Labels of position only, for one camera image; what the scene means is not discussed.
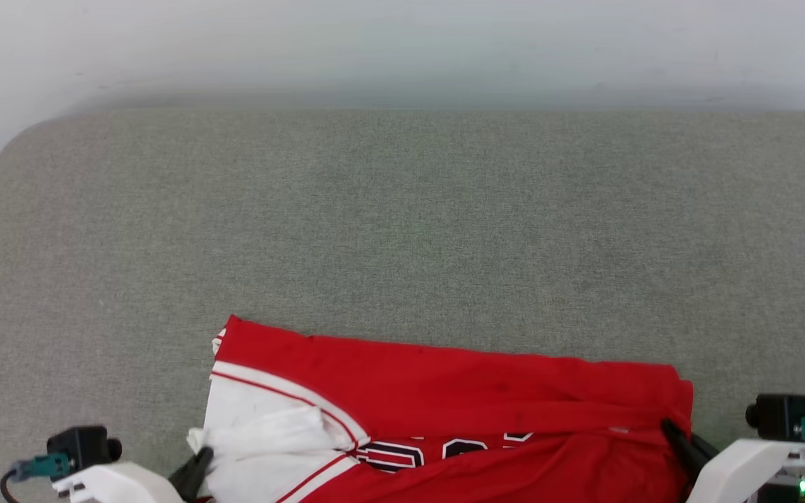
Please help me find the grey-green fabric sofa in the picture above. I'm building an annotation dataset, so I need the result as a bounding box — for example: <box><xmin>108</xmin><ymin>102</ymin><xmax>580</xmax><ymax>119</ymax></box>
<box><xmin>0</xmin><ymin>106</ymin><xmax>805</xmax><ymax>503</ymax></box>

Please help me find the red and white jersey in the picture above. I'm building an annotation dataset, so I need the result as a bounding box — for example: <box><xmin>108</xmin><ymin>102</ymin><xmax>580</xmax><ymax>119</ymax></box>
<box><xmin>187</xmin><ymin>314</ymin><xmax>695</xmax><ymax>503</ymax></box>

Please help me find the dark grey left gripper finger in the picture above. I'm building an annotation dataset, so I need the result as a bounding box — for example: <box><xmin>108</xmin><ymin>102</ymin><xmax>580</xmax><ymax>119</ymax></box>
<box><xmin>168</xmin><ymin>449</ymin><xmax>213</xmax><ymax>500</ymax></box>

